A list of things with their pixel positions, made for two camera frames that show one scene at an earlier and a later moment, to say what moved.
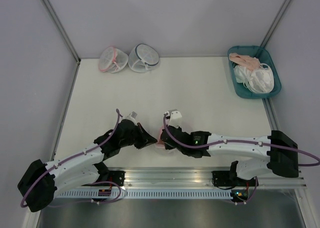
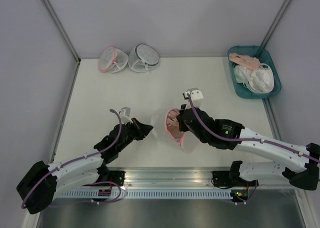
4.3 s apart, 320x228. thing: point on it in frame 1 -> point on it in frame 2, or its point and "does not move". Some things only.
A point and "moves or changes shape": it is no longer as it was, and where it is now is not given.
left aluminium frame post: (48, 3) does not move
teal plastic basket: (253, 73) does not move
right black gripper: (168, 147) -> (181, 124)
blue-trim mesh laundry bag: (143, 58) does not move
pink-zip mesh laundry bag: (160, 145) moves or changes shape
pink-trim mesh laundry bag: (112, 59) does not move
